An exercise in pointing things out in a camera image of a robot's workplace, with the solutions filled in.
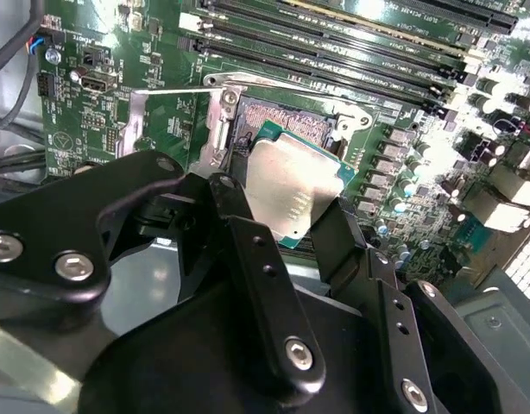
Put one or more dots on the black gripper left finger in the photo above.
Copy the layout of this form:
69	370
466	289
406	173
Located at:
53	224

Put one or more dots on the silver CPU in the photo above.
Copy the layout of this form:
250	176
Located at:
291	181

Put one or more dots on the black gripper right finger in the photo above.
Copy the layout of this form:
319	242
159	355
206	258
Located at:
342	241

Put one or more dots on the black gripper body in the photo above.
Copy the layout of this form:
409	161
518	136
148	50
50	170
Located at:
183	366

